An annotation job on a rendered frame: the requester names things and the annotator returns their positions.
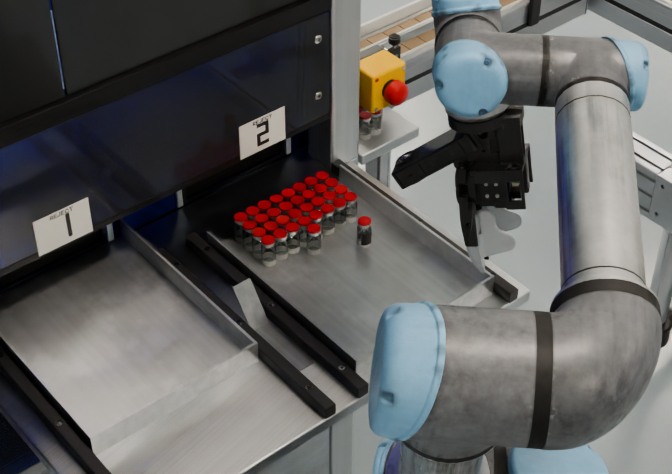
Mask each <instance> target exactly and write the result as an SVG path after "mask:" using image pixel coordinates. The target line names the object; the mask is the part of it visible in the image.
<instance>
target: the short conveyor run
mask: <svg viewBox="0 0 672 474"><path fill-rule="evenodd" d="M499 3H500V4H501V5H502V9H500V11H501V21H502V31H503V33H521V34H541V35H543V34H545V33H547V32H549V31H551V30H553V29H555V28H557V27H559V26H561V25H563V24H565V23H567V22H569V21H571V20H573V19H575V18H577V17H580V16H582V15H584V14H586V11H587V5H588V0H499ZM431 13H432V0H415V1H413V2H410V3H408V4H406V5H403V6H401V7H399V8H397V9H394V10H392V11H390V12H387V13H385V14H383V15H381V16H378V17H376V18H374V19H372V20H369V21H367V22H365V23H362V24H361V34H360V52H361V51H363V50H365V49H368V48H370V47H372V46H374V45H380V46H381V47H383V48H384V50H386V51H388V52H390V53H391V54H393V55H394V56H396V57H398V58H399V59H401V60H402V61H404V62H405V64H406V66H405V84H406V85H407V87H408V90H409V93H408V96H407V98H406V100H405V101H404V102H406V101H408V100H410V99H412V98H414V97H416V96H418V95H420V94H422V93H424V92H427V91H429V90H431V89H433V88H435V86H434V81H433V77H432V65H433V61H434V55H435V50H434V44H435V28H434V20H433V17H431ZM404 102H403V103H404Z"/></svg>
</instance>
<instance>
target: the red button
mask: <svg viewBox="0 0 672 474"><path fill-rule="evenodd" d="M408 93H409V90H408V87H407V85H406V84H405V83H403V82H402V81H400V80H394V81H392V82H391V83H390V84H389V85H388V86H387V88H386V89H385V92H384V99H385V101H386V102H388V103H389V104H391V105H392V106H398V105H401V104H402V103H403V102H404V101H405V100H406V98H407V96H408Z"/></svg>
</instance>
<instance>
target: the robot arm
mask: <svg viewBox="0 0 672 474"><path fill-rule="evenodd" d="M500 9H502V5H501V4H500V3H499V0H432V13H431V17H433V20H434V28H435V44H434V50H435V55H434V61H433V65H432V77H433V81H434V86H435V91H436V95H437V97H438V99H439V101H440V102H441V103H442V105H443V106H444V107H445V111H446V113H447V115H448V123H449V126H450V128H451V129H450V130H448V131H447V132H445V133H443V134H441V135H439V136H437V137H436V138H434V139H432V140H430V141H428V142H426V143H425V144H423V145H421V146H419V147H417V148H415V149H414V150H410V151H408V152H406V153H404V154H403V155H401V156H400V157H399V158H398V159H397V160H396V162H395V166H394V169H393V171H392V173H391V175H392V177H393V178H394V179H395V181H396V182H397V183H398V185H399V186H400V187H401V188H402V189H405V188H407V187H409V186H411V185H414V184H416V183H418V182H420V181H421V180H423V179H424V178H426V177H428V176H430V175H431V174H433V173H435V172H437V171H439V170H441V169H443V168H445V167H447V166H448V165H450V164H452V163H454V167H455V168H456V172H455V187H456V198H457V202H458V204H459V213H460V223H461V229H462V234H463V238H464V243H465V246H466V248H467V252H468V254H469V257H470V259H471V261H472V263H473V264H474V265H475V267H476V268H477V270H478V271H479V272H480V273H485V262H484V259H485V260H489V256H491V255H495V254H499V253H503V252H507V251H511V250H513V249H514V248H515V246H516V239H515V237H514V236H513V235H512V234H510V233H507V232H505V231H509V230H513V229H516V228H518V227H519V226H520V225H521V223H522V220H521V216H520V215H519V214H518V213H515V212H513V211H510V210H521V209H526V202H525V193H528V192H529V188H530V182H533V174H532V164H531V153H530V143H525V141H524V130H523V118H524V106H538V107H555V136H556V166H557V196H558V226H559V257H560V287H561V290H560V291H559V292H558V293H557V294H556V295H555V297H554V298H553V300H552V302H551V305H550V312H545V311H531V310H516V309H501V308H486V307H471V306H456V305H441V304H434V303H432V302H429V301H419V302H416V303H395V304H392V305H390V306H389V307H387V308H386V309H385V310H384V312H383V314H382V316H381V318H380V321H379V325H378V329H377V334H376V340H375V347H374V351H373V358H372V366H371V375H370V387H369V404H368V416H369V425H370V428H371V430H372V432H373V433H374V434H376V435H377V436H380V437H386V438H388V439H384V440H383V441H381V442H380V444H379V445H378V449H377V450H376V454H375V460H374V467H373V474H609V473H608V470H607V467H606V465H605V463H604V461H603V460H602V458H601V457H600V456H599V454H598V453H597V452H595V451H594V450H592V449H591V448H590V446H589V445H588V443H590V442H593V441H595V440H597V439H599V438H600V437H602V436H604V435H606V434H607V433H608V432H610V431H611V430H613V429H614V428H615V427H616V426H617V425H618V424H619V423H621V422H622V421H623V420H624V418H625V417H626V416H627V415H628V414H629V413H630V412H631V411H632V410H633V408H634V407H635V406H636V404H637V403H638V402H639V400H640V399H641V397H642V396H643V394H644V393H645V391H646V389H647V387H648V385H649V383H650V381H651V378H652V376H653V373H654V371H655V368H656V366H657V363H658V359H659V355H660V351H661V342H662V320H661V311H660V303H659V300H658V298H657V296H656V295H655V293H654V292H653V291H652V290H651V289H650V288H648V287H647V286H646V277H645V266H644V255H643V244H642V233H641V222H640V211H639V200H638V189H637V178H636V167H635V156H634V145H633V134H632V123H631V112H630V111H637V110H639V109H640V108H641V107H642V106H643V104H644V102H645V98H646V94H647V88H648V80H649V56H648V51H647V49H646V47H645V46H644V45H643V44H642V43H641V42H639V41H632V40H622V39H614V38H613V37H609V36H604V37H601V38H593V37H573V36H554V35H541V34H521V33H503V31H502V21H501V11H500ZM527 157H528V159H527ZM528 167H529V169H528ZM518 198H522V200H515V199H518ZM505 208H506V209H505ZM501 446H502V447H501Z"/></svg>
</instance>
